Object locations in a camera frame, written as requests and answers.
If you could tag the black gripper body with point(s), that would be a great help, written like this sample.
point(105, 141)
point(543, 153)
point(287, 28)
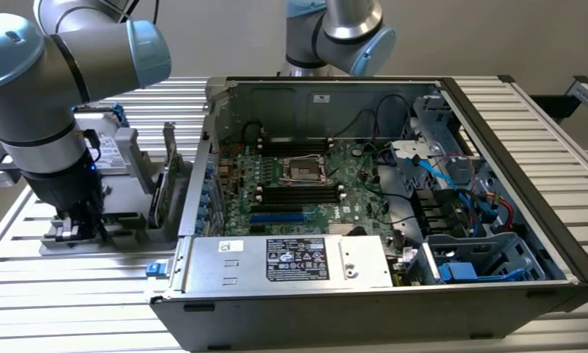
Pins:
point(63, 187)

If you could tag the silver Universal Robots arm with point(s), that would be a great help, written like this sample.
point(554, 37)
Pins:
point(39, 95)

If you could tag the black RAM slot bank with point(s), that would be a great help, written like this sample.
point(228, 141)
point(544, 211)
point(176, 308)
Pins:
point(302, 194)
point(294, 146)

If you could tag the grey parts rack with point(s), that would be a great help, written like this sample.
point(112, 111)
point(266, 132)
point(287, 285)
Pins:
point(132, 235)

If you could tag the silver hard disk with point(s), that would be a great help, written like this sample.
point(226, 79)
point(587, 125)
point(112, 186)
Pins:
point(108, 147)

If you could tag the blue case latch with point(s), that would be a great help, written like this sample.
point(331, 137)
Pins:
point(157, 269)

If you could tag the graphics card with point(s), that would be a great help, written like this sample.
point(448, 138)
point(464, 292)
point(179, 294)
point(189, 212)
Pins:
point(164, 176)

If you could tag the silver power supply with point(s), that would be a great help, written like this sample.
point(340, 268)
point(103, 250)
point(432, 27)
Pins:
point(255, 264)

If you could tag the black expansion slot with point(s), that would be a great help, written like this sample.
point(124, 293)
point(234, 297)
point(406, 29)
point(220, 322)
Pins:
point(275, 208)

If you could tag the blue expansion slot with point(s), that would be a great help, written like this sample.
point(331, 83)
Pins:
point(276, 217)

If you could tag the CPU socket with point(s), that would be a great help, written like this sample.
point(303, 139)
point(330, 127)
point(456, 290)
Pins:
point(304, 170)

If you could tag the silver chipset heatsink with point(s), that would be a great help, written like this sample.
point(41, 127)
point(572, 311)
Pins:
point(348, 230)

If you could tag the open black PC case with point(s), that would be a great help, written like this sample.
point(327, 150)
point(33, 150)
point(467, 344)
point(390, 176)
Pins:
point(323, 320)

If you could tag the green motherboard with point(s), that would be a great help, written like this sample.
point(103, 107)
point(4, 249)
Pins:
point(358, 191)

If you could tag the metal disk bay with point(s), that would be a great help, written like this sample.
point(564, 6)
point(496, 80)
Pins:
point(422, 147)

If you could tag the grey drive cage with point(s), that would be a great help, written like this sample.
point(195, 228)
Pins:
point(495, 253)

